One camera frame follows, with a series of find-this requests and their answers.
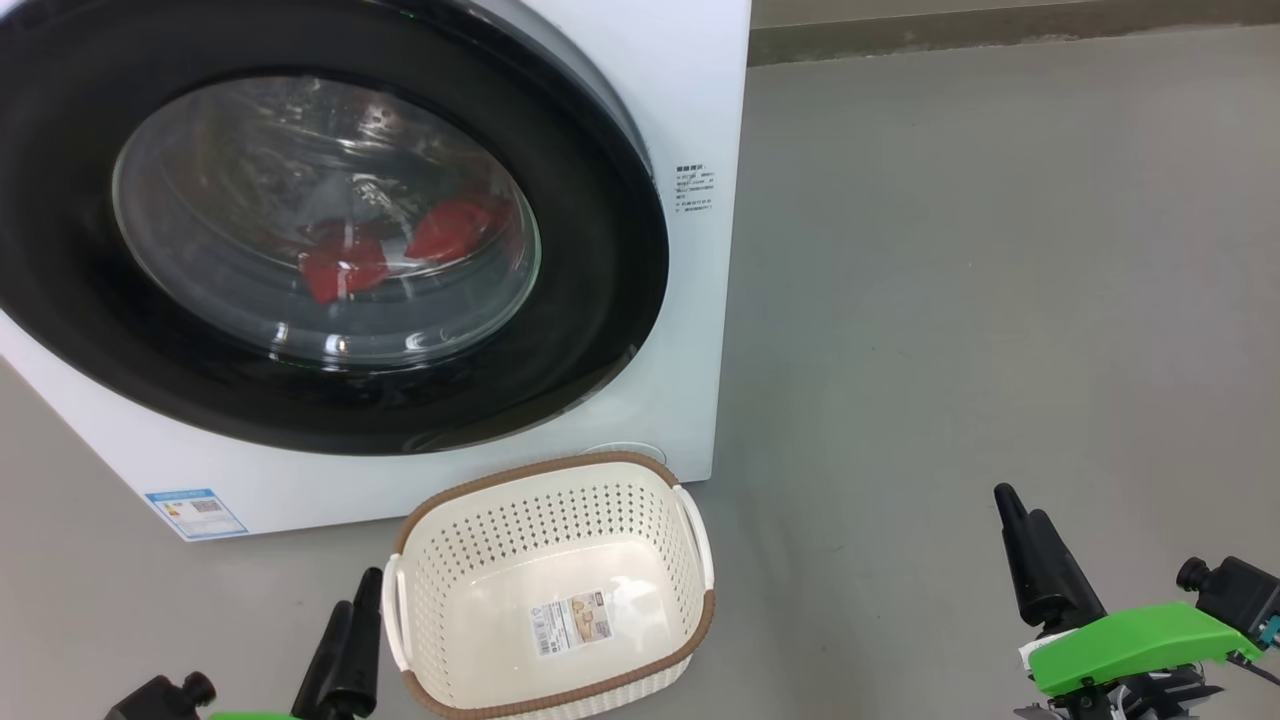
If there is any small printed text label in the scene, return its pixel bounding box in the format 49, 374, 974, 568
675, 163, 717, 213

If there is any paper product label sticker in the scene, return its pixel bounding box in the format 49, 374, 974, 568
528, 588, 613, 658

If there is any dark wall baseboard strip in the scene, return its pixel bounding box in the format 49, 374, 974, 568
748, 0, 1280, 68

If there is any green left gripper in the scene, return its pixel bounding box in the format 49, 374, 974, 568
208, 567, 386, 720

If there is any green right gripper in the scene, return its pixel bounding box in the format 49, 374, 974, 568
993, 483, 1264, 720

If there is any red and white garment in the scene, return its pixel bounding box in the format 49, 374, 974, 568
298, 197, 503, 304

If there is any blue energy label sticker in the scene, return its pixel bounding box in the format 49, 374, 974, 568
145, 488, 249, 541

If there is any cream perforated basket brown rim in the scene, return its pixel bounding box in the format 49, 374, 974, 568
382, 450, 717, 720

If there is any white front-load washing machine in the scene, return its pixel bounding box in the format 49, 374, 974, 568
0, 0, 753, 541

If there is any round white filter cover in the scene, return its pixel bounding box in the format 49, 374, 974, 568
580, 440, 668, 467

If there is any round black glass washer door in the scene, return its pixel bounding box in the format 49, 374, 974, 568
0, 0, 669, 456

